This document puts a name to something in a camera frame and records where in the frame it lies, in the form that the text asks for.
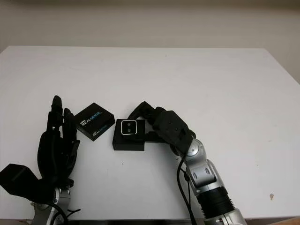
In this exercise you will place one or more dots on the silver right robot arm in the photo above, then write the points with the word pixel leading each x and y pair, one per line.
pixel 204 173

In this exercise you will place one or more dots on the black RealSense box lid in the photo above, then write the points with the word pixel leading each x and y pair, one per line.
pixel 93 125

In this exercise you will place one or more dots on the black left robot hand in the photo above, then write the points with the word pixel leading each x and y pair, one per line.
pixel 54 152

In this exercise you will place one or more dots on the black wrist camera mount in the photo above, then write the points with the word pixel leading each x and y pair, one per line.
pixel 174 130
pixel 18 180

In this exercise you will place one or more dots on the black box base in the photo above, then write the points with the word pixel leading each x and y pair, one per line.
pixel 127 145

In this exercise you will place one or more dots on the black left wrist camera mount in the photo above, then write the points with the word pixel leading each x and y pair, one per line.
pixel 18 180

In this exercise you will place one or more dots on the small silver depth camera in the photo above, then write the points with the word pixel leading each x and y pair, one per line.
pixel 129 131

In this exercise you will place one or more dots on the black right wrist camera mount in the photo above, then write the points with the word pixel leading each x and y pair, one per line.
pixel 174 130

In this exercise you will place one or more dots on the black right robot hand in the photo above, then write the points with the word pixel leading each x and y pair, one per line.
pixel 146 110

